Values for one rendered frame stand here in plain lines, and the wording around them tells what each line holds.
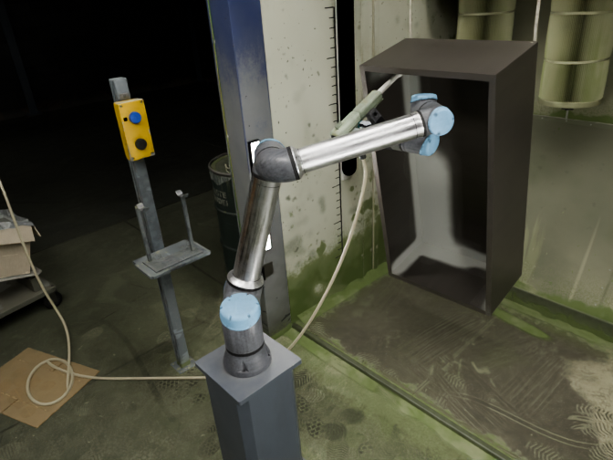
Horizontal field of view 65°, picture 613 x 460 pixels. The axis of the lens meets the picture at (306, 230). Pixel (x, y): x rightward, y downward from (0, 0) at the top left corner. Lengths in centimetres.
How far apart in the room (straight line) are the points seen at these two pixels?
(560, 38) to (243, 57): 168
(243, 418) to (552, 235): 221
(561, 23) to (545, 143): 80
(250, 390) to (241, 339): 19
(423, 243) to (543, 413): 108
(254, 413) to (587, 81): 239
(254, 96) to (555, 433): 212
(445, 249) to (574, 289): 80
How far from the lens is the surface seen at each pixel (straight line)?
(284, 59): 255
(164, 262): 243
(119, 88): 233
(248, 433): 202
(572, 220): 332
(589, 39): 303
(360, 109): 200
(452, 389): 273
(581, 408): 282
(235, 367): 191
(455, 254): 288
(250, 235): 182
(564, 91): 310
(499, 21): 329
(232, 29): 236
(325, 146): 159
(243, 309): 180
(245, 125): 244
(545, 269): 330
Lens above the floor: 195
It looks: 27 degrees down
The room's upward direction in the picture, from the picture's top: 4 degrees counter-clockwise
